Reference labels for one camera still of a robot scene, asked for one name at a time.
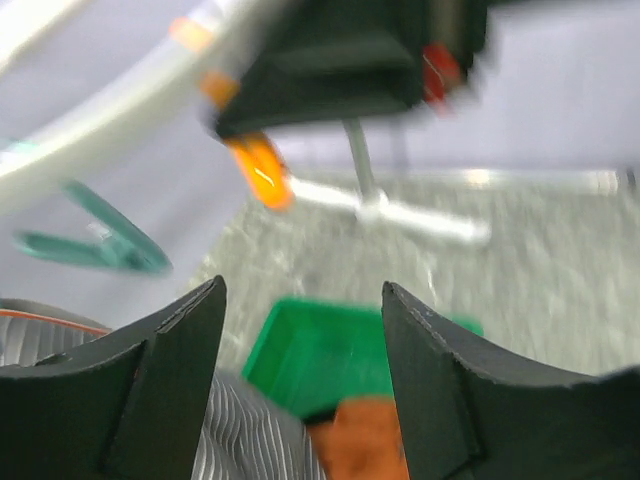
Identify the orange clothes peg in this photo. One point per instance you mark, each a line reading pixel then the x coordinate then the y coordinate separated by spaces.
pixel 257 158

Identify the green plastic tray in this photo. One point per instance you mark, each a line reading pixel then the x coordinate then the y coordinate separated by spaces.
pixel 324 361

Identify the grey striped boxer underwear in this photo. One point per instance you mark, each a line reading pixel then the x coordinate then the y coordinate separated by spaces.
pixel 243 436

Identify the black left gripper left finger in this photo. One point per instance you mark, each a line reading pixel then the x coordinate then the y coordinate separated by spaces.
pixel 128 405

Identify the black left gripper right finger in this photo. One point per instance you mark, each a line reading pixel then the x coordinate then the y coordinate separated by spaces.
pixel 530 420

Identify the orange white underwear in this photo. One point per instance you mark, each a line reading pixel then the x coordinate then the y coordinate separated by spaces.
pixel 359 439

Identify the white grey drying rack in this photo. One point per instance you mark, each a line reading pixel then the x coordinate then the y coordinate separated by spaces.
pixel 371 205

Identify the teal clothes peg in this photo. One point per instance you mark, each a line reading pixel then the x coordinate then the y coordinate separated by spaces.
pixel 122 246

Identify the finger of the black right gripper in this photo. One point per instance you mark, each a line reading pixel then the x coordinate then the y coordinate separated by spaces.
pixel 336 60

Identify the white round clip hanger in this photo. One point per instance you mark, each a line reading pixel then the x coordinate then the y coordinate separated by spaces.
pixel 89 134

